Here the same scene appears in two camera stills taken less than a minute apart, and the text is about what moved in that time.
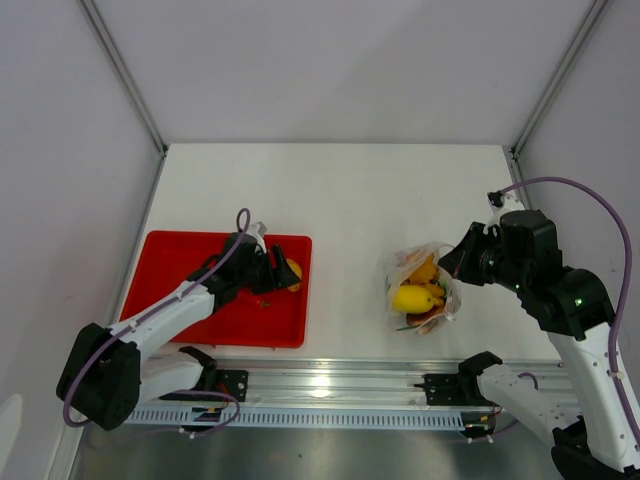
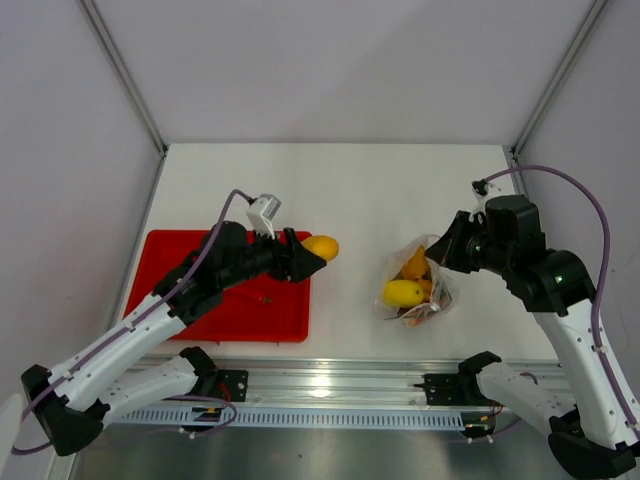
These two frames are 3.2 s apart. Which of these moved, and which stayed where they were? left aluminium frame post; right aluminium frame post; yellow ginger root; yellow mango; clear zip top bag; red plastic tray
Moved: clear zip top bag; yellow mango; yellow ginger root
Stayed: right aluminium frame post; red plastic tray; left aluminium frame post
